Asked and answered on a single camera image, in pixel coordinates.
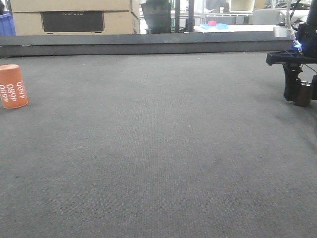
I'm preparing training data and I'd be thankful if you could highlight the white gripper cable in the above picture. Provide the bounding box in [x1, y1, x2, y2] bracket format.
[284, 0, 297, 42]

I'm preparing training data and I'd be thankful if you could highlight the white background table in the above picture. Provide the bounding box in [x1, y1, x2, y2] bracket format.
[194, 25, 276, 33]

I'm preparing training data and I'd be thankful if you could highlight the orange cylinder with 4680 print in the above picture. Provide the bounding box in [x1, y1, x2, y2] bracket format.
[0, 64, 29, 109]

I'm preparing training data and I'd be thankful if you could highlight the dark trash bin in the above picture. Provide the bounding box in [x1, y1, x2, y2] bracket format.
[141, 0, 171, 34]

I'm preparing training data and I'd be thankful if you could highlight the dark brown cylindrical capacitor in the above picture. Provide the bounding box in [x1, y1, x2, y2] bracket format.
[293, 81, 314, 107]

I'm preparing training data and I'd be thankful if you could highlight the pink block on blue tray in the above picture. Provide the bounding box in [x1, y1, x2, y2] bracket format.
[208, 20, 217, 26]

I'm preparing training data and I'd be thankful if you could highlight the blue crate behind table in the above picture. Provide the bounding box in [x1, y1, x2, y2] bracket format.
[0, 11, 16, 36]

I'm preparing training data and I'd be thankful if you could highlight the cardboard box with black label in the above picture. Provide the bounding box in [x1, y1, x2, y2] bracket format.
[10, 0, 140, 36]

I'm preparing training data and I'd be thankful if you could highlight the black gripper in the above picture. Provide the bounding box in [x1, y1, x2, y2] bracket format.
[266, 22, 317, 101]

